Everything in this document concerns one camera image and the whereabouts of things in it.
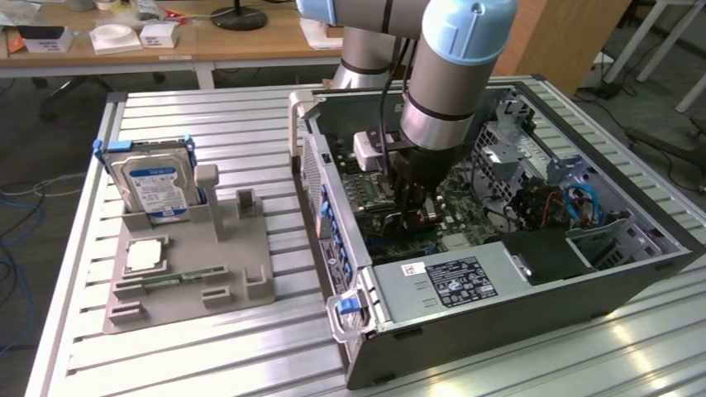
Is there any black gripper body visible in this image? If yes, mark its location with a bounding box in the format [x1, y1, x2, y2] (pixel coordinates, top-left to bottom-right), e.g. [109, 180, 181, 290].
[393, 145, 460, 192]

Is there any low-profile graphics card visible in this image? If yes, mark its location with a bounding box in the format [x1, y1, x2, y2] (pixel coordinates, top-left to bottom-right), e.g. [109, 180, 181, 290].
[360, 208, 442, 246]

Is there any CPU socket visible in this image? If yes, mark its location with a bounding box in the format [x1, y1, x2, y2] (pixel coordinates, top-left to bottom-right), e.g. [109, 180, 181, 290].
[369, 171, 397, 207]

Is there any green motherboard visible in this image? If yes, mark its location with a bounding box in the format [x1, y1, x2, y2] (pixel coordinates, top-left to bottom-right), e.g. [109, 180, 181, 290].
[324, 136, 514, 265]

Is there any perforated metal drive cage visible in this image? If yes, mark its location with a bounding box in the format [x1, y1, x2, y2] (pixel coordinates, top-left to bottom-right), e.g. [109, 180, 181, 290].
[472, 98, 588, 208]

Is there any grey power supply unit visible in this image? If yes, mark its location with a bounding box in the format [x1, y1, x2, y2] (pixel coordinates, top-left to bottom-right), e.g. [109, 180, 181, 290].
[372, 242, 536, 328]

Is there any black plastic shroud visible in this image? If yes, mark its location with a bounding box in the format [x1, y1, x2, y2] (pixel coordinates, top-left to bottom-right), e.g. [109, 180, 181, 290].
[499, 229, 596, 286]

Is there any open black PC case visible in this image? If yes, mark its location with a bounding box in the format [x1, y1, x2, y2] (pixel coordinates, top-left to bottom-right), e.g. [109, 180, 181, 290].
[288, 80, 706, 392]

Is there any silver disk bay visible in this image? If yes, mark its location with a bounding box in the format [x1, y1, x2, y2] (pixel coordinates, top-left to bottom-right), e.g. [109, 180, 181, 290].
[564, 218, 663, 270]

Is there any black floor adapter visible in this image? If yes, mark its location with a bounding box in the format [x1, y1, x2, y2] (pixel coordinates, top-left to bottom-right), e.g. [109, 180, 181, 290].
[592, 82, 624, 100]

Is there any white paper stack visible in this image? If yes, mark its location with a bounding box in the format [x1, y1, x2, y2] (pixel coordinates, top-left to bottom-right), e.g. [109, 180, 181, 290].
[300, 16, 347, 50]

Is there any wooden cabinet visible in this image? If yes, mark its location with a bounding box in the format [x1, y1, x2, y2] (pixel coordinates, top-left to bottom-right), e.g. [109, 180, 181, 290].
[490, 0, 632, 97]

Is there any grey plastic parts rack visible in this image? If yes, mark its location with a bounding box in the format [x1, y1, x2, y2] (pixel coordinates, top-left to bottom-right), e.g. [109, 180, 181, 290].
[100, 163, 276, 336]

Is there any wooden desk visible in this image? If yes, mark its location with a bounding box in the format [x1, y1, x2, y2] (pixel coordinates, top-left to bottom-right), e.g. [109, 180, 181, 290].
[0, 0, 347, 90]

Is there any hard disk blue label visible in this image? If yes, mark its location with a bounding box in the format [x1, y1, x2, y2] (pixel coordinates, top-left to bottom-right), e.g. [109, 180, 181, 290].
[104, 142, 193, 227]

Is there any green RAM stick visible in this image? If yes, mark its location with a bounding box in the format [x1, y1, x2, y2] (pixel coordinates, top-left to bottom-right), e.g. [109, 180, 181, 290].
[140, 270, 213, 290]

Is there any silver CPU chip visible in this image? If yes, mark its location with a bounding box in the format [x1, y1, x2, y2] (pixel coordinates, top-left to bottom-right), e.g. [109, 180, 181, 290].
[121, 241, 164, 272]

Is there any black round lamp base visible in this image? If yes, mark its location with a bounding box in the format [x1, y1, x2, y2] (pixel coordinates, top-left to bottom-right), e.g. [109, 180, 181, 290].
[211, 0, 269, 31]

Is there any blue disk caddy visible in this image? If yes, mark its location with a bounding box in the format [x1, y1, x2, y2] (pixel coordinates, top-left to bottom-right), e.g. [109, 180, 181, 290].
[89, 134, 197, 208]

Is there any small white labelled box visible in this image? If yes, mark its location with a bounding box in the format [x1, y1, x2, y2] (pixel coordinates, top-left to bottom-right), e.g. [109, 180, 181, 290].
[137, 22, 181, 49]

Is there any white round holder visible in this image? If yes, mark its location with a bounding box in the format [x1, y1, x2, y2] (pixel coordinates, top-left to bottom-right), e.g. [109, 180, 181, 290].
[89, 23, 143, 55]

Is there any white box black top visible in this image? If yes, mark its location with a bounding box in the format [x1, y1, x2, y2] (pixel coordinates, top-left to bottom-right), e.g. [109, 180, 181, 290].
[14, 25, 73, 54]

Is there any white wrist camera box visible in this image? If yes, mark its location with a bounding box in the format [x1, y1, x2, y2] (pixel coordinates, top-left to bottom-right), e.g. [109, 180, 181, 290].
[352, 130, 415, 171]

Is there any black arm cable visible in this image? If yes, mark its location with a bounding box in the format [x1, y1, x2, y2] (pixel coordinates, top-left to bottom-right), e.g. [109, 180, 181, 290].
[377, 0, 421, 187]

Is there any red wire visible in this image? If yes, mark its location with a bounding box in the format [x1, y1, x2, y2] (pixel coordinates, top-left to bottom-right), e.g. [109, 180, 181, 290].
[538, 188, 556, 227]

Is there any blue wire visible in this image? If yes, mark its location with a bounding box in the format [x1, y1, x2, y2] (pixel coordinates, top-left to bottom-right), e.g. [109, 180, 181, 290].
[564, 184, 606, 228]

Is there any white table frame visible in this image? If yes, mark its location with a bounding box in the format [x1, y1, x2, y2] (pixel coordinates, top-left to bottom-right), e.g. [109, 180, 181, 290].
[602, 0, 706, 113]

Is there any white floor cable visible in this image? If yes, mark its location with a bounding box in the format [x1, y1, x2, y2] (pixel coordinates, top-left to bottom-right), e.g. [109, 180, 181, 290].
[0, 173, 89, 198]

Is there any blue floor cable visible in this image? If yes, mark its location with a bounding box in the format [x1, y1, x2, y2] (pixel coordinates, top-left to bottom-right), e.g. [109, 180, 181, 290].
[0, 198, 42, 356]

